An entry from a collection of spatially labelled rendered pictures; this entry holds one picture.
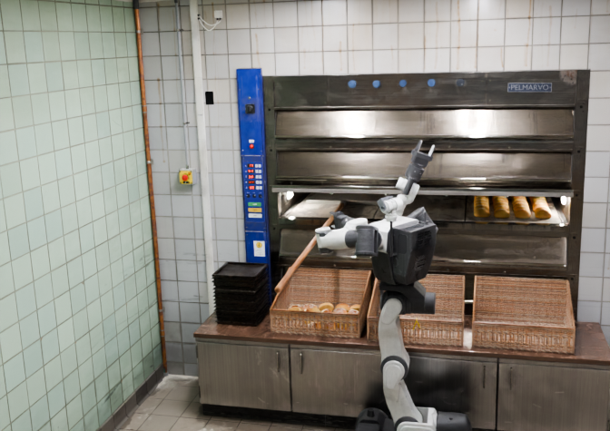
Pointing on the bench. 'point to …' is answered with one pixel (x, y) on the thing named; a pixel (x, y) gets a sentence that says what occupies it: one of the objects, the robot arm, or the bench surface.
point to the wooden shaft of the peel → (303, 255)
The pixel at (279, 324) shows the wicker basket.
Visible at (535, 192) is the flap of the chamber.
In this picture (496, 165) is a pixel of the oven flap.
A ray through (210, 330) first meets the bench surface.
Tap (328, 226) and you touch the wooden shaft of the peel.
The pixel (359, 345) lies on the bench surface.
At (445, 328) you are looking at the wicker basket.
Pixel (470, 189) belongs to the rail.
